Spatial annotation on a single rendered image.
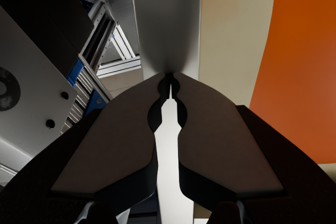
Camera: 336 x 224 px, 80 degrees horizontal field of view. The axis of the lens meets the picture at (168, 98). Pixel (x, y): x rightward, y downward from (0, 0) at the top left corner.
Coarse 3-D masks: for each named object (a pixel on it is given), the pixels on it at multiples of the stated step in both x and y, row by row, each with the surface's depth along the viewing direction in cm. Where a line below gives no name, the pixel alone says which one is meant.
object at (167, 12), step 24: (144, 0) 11; (168, 0) 11; (192, 0) 11; (144, 24) 12; (168, 24) 12; (192, 24) 12; (144, 48) 12; (168, 48) 12; (192, 48) 12; (144, 72) 13; (168, 72) 13; (192, 72) 13; (168, 120) 15; (168, 144) 17; (168, 168) 18; (168, 192) 21; (168, 216) 23; (192, 216) 23
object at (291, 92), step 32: (288, 0) 14; (320, 0) 14; (288, 32) 15; (320, 32) 15; (288, 64) 16; (320, 64) 16; (256, 96) 18; (288, 96) 18; (320, 96) 18; (288, 128) 20; (320, 128) 20; (320, 160) 22
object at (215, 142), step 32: (192, 96) 9; (224, 96) 9; (192, 128) 7; (224, 128) 7; (192, 160) 6; (224, 160) 6; (256, 160) 6; (192, 192) 6; (224, 192) 5; (256, 192) 5
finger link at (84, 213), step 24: (72, 144) 7; (24, 168) 6; (48, 168) 6; (0, 192) 6; (24, 192) 5; (48, 192) 6; (0, 216) 5; (24, 216) 5; (48, 216) 5; (72, 216) 5
